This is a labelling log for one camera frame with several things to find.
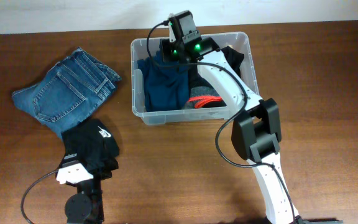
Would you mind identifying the dark blue shirt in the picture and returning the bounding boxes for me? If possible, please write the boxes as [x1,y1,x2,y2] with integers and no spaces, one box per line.
[137,51,190,112]

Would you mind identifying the clear plastic storage bin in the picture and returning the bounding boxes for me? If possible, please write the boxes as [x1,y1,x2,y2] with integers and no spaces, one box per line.
[131,32,259,126]

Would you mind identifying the black garment with red trim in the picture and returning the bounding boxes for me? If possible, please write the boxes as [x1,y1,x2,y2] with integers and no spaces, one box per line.
[182,46,244,110]

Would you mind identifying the black Nike garment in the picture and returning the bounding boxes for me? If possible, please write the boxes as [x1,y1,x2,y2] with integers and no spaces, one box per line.
[62,119,119,180]

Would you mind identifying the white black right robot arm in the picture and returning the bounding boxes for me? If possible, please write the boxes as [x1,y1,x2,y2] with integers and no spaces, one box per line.
[162,11,300,223]

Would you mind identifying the dark blue folded jeans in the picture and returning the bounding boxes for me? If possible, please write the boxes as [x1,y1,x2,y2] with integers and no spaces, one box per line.
[12,47,121,138]

